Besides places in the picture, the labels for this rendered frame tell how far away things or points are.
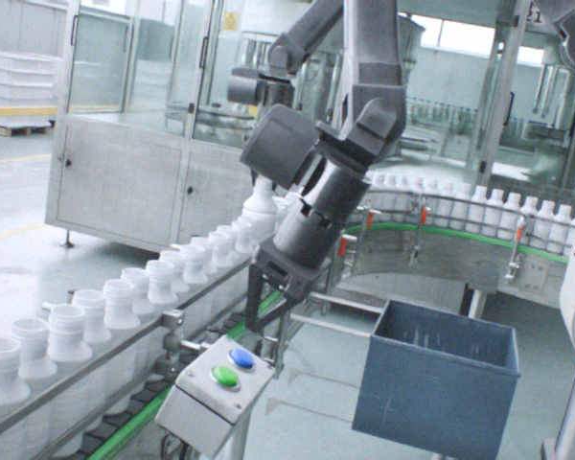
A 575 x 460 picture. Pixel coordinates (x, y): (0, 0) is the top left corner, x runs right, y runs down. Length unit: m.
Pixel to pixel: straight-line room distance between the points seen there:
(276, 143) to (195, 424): 0.31
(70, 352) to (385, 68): 0.44
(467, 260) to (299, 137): 2.03
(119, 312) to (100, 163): 4.13
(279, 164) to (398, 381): 0.93
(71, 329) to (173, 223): 4.04
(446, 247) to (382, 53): 1.96
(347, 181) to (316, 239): 0.07
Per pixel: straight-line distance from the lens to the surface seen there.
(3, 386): 0.73
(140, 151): 4.88
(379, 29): 0.80
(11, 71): 10.01
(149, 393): 1.04
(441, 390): 1.59
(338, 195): 0.73
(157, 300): 1.02
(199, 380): 0.81
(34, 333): 0.77
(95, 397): 0.90
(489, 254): 2.73
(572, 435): 1.25
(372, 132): 0.74
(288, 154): 0.73
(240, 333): 1.32
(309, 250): 0.74
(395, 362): 1.58
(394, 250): 2.61
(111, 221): 5.04
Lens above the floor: 1.45
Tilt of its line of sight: 13 degrees down
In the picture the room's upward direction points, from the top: 10 degrees clockwise
